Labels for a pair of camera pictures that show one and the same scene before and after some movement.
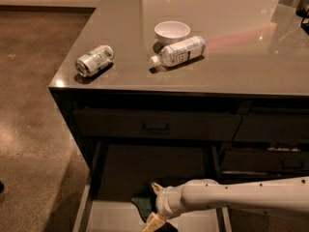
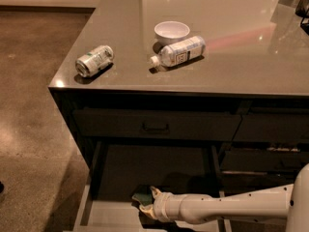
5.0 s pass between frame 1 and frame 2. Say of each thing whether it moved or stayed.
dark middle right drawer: stayed
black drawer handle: stayed
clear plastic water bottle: stayed
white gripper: moved
